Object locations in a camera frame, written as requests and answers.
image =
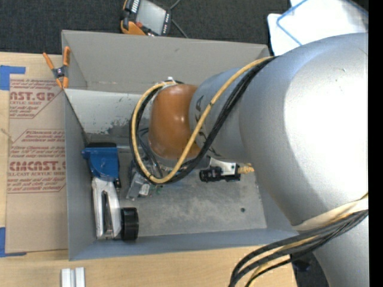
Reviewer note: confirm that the black cylinder on white bracket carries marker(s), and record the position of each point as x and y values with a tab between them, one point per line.
216	173

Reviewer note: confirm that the blue plastic object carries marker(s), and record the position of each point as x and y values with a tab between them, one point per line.
103	163

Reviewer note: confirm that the brown cardboard board red print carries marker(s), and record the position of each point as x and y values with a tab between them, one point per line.
36	214

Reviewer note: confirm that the black tape roll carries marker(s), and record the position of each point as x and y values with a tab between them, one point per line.
130	223

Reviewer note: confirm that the silver and black tool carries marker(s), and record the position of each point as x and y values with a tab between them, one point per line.
103	208

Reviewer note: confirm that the grey metal bin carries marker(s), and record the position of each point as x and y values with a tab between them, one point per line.
191	208

